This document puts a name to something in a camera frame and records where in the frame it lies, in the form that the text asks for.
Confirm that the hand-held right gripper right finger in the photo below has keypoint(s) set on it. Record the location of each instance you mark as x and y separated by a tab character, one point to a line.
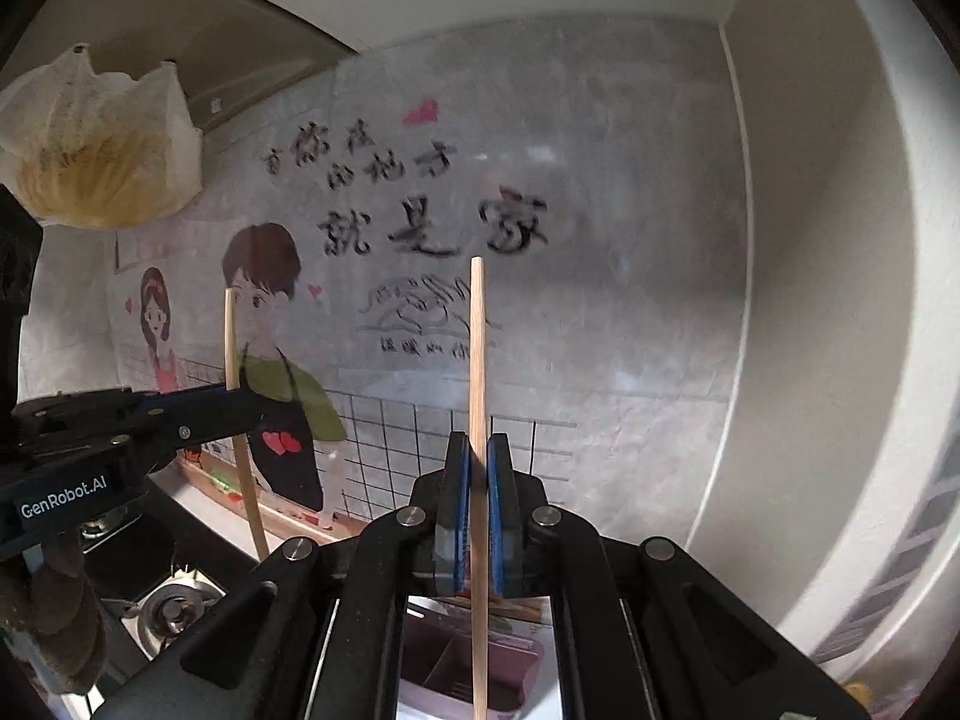
498	517

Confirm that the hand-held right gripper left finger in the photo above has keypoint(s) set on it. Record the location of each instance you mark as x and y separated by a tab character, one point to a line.
454	517

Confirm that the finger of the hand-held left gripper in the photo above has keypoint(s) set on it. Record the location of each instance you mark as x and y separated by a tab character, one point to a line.
210	412

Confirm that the wooden chopstick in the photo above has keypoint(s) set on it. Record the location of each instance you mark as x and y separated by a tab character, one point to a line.
232	337
477	360

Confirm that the beige wall cabinet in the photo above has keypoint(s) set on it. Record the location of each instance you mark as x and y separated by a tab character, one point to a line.
210	37

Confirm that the purple utensil holder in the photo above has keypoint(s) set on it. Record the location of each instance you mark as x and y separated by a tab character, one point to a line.
442	660

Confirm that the white plastic bag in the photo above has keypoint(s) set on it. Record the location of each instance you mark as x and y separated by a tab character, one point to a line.
97	150

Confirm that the person's left hand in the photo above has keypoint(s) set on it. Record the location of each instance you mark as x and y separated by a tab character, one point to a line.
52	600

